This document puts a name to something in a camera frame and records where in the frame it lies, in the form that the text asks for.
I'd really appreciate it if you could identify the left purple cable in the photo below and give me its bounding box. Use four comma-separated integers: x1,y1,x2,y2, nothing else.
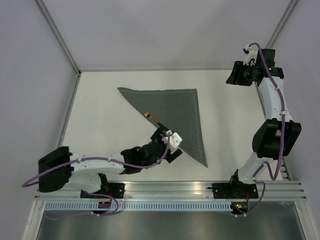
21,139,169,221

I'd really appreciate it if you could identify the white slotted cable duct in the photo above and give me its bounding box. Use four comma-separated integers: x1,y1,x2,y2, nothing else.
44,200,232,212

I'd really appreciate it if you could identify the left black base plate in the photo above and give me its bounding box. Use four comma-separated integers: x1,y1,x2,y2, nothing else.
80,182,126,199

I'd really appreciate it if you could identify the left aluminium frame post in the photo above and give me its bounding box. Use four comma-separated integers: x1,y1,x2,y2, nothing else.
34,0,81,76

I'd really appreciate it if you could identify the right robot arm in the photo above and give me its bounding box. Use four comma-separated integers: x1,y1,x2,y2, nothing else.
226,44,302,198

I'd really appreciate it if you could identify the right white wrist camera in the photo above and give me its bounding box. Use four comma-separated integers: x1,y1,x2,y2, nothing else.
243,44,259,66

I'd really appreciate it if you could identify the aluminium frame post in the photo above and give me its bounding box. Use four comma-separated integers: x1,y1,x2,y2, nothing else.
34,0,81,76
252,0,300,75

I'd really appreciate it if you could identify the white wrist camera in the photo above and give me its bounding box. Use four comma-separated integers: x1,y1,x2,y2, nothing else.
162,130,183,151
243,44,259,66

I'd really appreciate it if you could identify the right aluminium frame post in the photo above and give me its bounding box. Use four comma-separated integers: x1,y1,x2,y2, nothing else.
252,0,300,75

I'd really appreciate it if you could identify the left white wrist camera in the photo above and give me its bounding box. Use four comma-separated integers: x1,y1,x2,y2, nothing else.
162,130,183,151

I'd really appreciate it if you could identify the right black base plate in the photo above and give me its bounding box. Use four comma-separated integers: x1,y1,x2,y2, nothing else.
207,182,259,200

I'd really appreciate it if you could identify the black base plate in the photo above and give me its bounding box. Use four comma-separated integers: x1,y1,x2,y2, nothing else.
207,182,259,200
80,182,126,199

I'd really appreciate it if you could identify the gold fork green handle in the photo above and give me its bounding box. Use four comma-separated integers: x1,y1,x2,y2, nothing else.
143,110,168,130

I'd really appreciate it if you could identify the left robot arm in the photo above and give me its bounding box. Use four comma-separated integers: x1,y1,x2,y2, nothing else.
38,127,183,198

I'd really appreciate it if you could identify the grey cloth napkin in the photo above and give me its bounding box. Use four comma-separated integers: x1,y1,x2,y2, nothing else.
118,87,208,167

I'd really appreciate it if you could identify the aluminium front rail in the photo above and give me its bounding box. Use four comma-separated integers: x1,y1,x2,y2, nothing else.
34,180,307,201

